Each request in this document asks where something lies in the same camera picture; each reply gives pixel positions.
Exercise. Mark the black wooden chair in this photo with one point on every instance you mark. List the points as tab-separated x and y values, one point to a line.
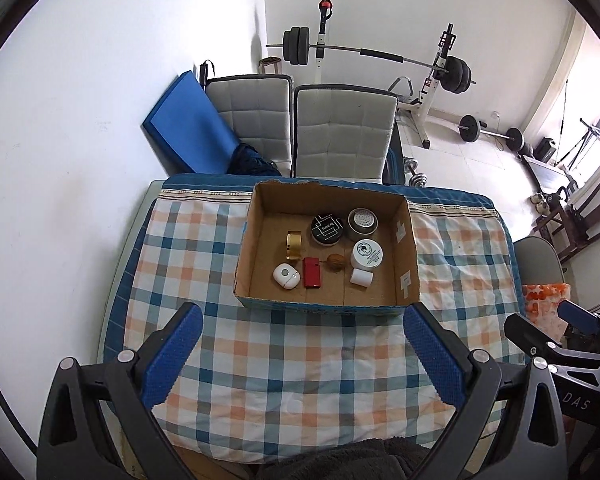
590	210

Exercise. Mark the black patterned round tin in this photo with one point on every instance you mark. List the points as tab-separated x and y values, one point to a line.
327	227

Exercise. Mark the grey padded chair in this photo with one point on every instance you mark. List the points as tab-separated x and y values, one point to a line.
255	110
340	130

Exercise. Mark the small red box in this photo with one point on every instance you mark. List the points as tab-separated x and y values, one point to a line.
311	272

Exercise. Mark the white jar with label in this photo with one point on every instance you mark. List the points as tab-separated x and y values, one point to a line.
366	254

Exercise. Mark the checked tablecloth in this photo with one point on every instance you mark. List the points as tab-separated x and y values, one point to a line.
300	360

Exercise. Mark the white rounded plastic case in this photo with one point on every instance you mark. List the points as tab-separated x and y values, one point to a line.
286	276

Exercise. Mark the small brown ball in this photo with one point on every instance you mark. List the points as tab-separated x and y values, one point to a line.
336	262

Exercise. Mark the blue foam mat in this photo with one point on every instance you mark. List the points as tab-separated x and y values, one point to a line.
190	120

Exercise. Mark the dark fleece clothing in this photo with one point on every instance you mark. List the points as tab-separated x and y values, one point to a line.
350	460

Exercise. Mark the metal round tin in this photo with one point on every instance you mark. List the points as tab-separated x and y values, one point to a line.
363	222

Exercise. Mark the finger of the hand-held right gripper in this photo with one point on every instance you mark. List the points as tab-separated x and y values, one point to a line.
525	335
580	317

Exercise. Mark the small white cylinder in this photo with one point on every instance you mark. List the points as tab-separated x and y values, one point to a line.
361	277

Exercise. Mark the small wooden stool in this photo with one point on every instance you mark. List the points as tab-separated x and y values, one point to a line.
270	62

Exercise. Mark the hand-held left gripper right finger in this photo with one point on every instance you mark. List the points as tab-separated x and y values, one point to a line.
435	360

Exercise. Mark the low glass table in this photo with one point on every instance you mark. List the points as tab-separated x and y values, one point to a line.
550	172

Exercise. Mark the orange and white cloth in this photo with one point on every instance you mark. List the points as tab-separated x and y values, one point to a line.
542	305

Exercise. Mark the white weight rack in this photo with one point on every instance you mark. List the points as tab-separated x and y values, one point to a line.
425	110

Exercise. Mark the cardboard box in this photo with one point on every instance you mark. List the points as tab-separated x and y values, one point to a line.
380	280

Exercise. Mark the dark blue knitted cloth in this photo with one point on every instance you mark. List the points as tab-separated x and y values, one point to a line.
250	160

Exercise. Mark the small chrome dumbbell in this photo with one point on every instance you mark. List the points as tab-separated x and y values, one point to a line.
417	178

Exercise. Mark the long barbell with black plates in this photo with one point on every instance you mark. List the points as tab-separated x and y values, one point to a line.
297	46

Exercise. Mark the grey round seat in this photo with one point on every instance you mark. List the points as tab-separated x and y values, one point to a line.
535	260

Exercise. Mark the short barbell with black plates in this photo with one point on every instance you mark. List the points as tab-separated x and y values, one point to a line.
469	127

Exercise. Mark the gold tape roll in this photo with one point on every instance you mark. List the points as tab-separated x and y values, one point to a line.
294	245

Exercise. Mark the small black box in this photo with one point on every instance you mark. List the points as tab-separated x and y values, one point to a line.
545	150

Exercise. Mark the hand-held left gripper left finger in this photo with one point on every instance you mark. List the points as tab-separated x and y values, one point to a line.
172	355

